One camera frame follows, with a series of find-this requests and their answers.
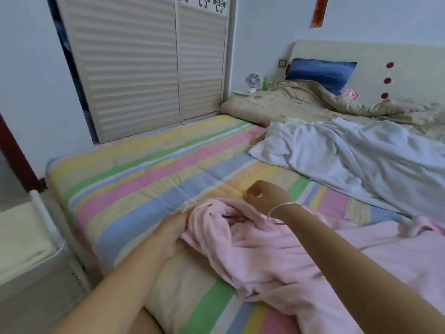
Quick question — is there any person's right hand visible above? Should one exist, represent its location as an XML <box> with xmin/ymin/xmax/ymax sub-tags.
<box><xmin>242</xmin><ymin>180</ymin><xmax>293</xmax><ymax>218</ymax></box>

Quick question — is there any person's left hand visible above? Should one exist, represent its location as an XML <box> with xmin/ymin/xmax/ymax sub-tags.
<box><xmin>152</xmin><ymin>208</ymin><xmax>190</xmax><ymax>260</ymax></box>

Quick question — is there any pink towel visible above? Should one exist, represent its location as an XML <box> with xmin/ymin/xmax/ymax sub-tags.
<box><xmin>181</xmin><ymin>197</ymin><xmax>445</xmax><ymax>334</ymax></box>

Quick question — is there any white plastic shelf cart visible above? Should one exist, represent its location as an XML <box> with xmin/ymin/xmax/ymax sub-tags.
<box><xmin>0</xmin><ymin>190</ymin><xmax>95</xmax><ymax>334</ymax></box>

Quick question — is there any person's left forearm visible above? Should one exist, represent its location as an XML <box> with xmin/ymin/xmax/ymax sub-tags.
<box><xmin>52</xmin><ymin>240</ymin><xmax>182</xmax><ymax>334</ymax></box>

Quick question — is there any person's right forearm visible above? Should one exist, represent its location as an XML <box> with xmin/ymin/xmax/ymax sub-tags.
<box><xmin>274</xmin><ymin>205</ymin><xmax>445</xmax><ymax>334</ymax></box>

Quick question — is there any striped pastel bed sheet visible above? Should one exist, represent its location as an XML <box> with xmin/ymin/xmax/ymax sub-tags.
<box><xmin>45</xmin><ymin>113</ymin><xmax>418</xmax><ymax>334</ymax></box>

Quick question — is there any beige quilt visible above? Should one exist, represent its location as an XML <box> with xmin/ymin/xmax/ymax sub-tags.
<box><xmin>219</xmin><ymin>80</ymin><xmax>445</xmax><ymax>143</ymax></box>

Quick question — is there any small white desk fan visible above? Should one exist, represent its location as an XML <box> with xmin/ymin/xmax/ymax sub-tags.
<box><xmin>245</xmin><ymin>73</ymin><xmax>263</xmax><ymax>93</ymax></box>

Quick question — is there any blue pillow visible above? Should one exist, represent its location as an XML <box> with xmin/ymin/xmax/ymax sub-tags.
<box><xmin>285</xmin><ymin>58</ymin><xmax>358</xmax><ymax>96</ymax></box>

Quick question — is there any white headboard with red dots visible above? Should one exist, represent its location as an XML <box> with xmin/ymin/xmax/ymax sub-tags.
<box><xmin>287</xmin><ymin>40</ymin><xmax>445</xmax><ymax>105</ymax></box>

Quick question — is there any silver bracelet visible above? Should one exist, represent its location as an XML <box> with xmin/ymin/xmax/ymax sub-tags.
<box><xmin>266</xmin><ymin>202</ymin><xmax>303</xmax><ymax>223</ymax></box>

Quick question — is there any red wall hanging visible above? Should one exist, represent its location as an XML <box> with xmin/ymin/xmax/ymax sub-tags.
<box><xmin>311</xmin><ymin>0</ymin><xmax>330</xmax><ymax>28</ymax></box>

